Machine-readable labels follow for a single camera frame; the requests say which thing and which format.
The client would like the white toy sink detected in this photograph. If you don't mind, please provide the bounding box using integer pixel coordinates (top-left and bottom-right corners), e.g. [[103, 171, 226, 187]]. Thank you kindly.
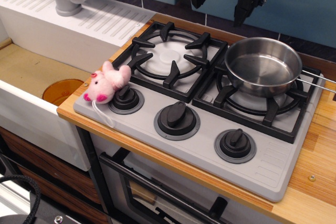
[[1, 0, 153, 171]]

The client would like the black braided cable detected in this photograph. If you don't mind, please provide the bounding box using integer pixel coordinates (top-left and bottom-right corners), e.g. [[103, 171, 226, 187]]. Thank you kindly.
[[0, 174, 42, 224]]

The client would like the pink stuffed pig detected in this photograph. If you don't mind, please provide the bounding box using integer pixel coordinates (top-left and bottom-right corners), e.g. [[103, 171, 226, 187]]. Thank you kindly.
[[83, 61, 131, 128]]

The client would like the black right burner grate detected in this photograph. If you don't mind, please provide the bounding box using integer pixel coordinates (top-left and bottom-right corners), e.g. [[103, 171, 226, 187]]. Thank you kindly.
[[192, 60, 321, 143]]

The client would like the wooden drawer cabinet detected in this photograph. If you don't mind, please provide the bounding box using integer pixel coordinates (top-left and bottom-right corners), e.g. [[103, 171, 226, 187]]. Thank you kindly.
[[1, 128, 111, 223]]

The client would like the black burner grate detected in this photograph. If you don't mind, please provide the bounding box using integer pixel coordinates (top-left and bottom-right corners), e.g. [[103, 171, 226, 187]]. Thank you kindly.
[[112, 22, 228, 104], [192, 60, 321, 143]]

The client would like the black stove knob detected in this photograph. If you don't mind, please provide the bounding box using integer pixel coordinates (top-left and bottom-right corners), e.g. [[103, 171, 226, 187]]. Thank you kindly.
[[108, 86, 144, 115], [214, 129, 257, 164], [154, 101, 201, 141]]

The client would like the black left stove knob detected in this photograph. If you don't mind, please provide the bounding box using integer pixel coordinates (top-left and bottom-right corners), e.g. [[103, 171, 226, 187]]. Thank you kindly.
[[108, 86, 144, 115]]

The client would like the black right stove knob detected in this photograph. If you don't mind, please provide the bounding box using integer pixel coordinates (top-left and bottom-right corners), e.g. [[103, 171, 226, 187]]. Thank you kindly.
[[214, 129, 257, 164]]

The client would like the stainless steel pan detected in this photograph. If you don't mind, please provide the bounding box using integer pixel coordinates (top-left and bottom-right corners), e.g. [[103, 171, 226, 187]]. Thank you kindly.
[[224, 37, 335, 98]]

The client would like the orange sink drain plate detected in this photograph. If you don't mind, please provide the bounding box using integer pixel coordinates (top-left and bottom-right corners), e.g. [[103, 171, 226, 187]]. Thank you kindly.
[[42, 79, 83, 106]]

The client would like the grey toy stove top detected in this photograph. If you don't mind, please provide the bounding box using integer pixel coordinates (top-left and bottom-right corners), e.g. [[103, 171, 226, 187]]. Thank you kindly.
[[73, 22, 324, 202]]

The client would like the black middle stove knob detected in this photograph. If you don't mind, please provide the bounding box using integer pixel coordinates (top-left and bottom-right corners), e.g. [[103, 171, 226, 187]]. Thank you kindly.
[[154, 101, 201, 141]]

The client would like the oven door with handle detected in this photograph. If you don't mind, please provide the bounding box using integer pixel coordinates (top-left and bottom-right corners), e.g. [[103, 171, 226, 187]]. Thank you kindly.
[[99, 148, 229, 223]]

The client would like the black left burner grate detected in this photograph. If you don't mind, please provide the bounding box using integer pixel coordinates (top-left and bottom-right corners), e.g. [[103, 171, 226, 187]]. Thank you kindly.
[[112, 22, 228, 104]]

